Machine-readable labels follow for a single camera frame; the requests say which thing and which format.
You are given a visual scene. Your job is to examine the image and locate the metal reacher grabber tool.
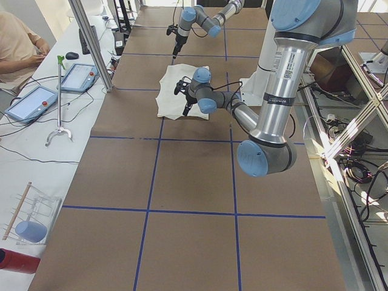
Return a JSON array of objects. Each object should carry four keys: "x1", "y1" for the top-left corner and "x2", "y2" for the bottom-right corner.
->
[{"x1": 45, "y1": 55, "x2": 73, "y2": 147}]

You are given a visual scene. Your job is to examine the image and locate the blue teach pendant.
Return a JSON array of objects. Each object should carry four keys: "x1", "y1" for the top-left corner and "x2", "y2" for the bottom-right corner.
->
[
  {"x1": 61, "y1": 63, "x2": 98, "y2": 93},
  {"x1": 5, "y1": 86, "x2": 58, "y2": 123}
]

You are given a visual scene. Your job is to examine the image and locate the aluminium frame post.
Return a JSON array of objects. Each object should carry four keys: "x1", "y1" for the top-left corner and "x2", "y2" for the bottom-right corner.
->
[{"x1": 69, "y1": 0, "x2": 113, "y2": 92}]

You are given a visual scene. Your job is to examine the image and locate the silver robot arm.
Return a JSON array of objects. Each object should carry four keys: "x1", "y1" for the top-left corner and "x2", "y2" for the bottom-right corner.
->
[
  {"x1": 166, "y1": 0, "x2": 245, "y2": 59},
  {"x1": 175, "y1": 1, "x2": 358, "y2": 177}
]

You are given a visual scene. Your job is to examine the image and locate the black computer mouse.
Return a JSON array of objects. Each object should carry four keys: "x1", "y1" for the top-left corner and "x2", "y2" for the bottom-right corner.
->
[{"x1": 65, "y1": 52, "x2": 79, "y2": 60}]

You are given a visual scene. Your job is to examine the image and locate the red cylinder bottle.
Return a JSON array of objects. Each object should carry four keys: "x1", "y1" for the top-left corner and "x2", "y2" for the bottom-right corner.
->
[{"x1": 1, "y1": 248, "x2": 41, "y2": 274}]

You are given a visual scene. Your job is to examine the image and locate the black box with label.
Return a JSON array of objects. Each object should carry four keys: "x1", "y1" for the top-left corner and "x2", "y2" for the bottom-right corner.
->
[{"x1": 113, "y1": 31, "x2": 125, "y2": 56}]

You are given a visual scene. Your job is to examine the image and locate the near blue teach pendant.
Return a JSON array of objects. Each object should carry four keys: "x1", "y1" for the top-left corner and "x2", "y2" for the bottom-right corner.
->
[{"x1": 5, "y1": 86, "x2": 58, "y2": 123}]

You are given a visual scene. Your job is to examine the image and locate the seated person beige shirt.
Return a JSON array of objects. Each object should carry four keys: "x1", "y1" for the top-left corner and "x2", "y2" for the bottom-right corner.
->
[{"x1": 1, "y1": 11, "x2": 50, "y2": 95}]

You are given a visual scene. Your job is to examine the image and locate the far blue teach pendant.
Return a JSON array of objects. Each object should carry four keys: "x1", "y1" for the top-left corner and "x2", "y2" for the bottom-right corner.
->
[{"x1": 61, "y1": 63, "x2": 98, "y2": 93}]

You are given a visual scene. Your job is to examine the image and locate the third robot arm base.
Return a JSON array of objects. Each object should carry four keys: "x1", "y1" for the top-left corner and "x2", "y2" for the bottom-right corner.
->
[{"x1": 359, "y1": 42, "x2": 387, "y2": 75}]

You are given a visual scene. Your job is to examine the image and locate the blue plastic cup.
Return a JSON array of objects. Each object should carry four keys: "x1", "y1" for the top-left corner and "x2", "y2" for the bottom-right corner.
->
[{"x1": 15, "y1": 221, "x2": 47, "y2": 243}]

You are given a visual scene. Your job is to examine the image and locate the cream long-sleeve cat shirt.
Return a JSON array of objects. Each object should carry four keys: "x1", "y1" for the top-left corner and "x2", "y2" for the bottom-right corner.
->
[{"x1": 156, "y1": 64, "x2": 197, "y2": 120}]

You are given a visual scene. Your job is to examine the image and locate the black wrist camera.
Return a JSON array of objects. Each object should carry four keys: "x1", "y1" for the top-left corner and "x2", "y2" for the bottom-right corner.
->
[
  {"x1": 173, "y1": 76, "x2": 191, "y2": 95},
  {"x1": 166, "y1": 24, "x2": 178, "y2": 36}
]

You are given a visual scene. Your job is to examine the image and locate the clear acrylic rack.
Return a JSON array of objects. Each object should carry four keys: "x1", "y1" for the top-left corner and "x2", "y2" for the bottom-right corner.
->
[{"x1": 1, "y1": 182, "x2": 62, "y2": 246}]

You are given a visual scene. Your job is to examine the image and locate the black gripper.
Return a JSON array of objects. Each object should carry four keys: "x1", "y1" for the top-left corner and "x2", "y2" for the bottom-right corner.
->
[
  {"x1": 172, "y1": 29, "x2": 188, "y2": 59},
  {"x1": 182, "y1": 85, "x2": 197, "y2": 116}
]

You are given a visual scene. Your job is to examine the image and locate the black keyboard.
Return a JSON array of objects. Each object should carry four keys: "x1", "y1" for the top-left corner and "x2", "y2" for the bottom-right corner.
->
[{"x1": 78, "y1": 24, "x2": 98, "y2": 56}]

